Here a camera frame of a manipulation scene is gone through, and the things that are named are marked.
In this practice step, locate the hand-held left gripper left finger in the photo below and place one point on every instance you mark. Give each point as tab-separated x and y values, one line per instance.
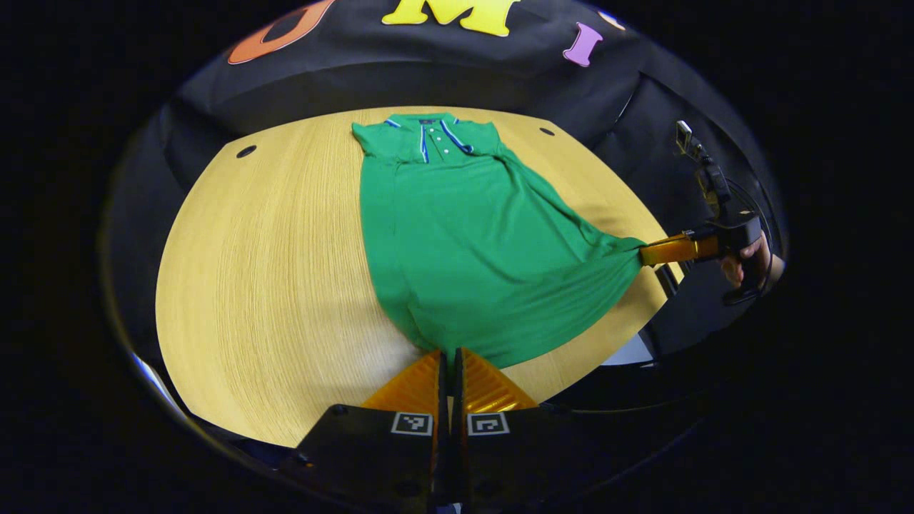
371	457

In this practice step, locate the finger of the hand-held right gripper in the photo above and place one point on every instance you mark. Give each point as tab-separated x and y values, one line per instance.
678	250

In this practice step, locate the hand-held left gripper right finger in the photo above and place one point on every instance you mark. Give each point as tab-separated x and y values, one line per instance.
528	457

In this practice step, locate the green T-shirt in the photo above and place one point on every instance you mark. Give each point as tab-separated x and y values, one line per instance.
464	250

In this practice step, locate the black backdrop cloth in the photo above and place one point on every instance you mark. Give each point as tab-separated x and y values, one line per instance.
464	71

